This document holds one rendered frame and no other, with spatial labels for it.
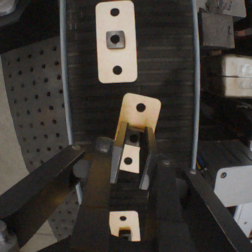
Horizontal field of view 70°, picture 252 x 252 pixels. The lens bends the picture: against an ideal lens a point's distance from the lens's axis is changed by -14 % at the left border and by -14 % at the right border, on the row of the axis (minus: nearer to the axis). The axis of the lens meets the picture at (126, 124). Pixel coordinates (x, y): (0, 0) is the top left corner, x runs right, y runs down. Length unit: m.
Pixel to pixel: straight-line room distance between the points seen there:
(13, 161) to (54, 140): 1.13
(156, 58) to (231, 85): 0.15
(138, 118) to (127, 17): 0.10
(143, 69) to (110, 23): 0.06
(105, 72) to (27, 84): 0.59
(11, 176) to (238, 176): 1.84
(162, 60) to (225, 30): 0.12
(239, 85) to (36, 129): 0.68
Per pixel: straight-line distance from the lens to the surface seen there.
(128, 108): 0.21
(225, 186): 0.34
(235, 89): 0.32
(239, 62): 0.33
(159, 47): 0.21
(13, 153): 1.83
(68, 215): 0.95
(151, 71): 0.21
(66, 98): 0.22
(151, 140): 0.17
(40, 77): 0.75
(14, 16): 0.52
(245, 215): 0.57
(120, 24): 0.21
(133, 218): 0.27
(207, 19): 0.29
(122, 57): 0.21
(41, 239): 2.36
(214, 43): 0.29
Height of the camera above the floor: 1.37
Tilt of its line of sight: 74 degrees down
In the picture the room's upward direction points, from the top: 168 degrees counter-clockwise
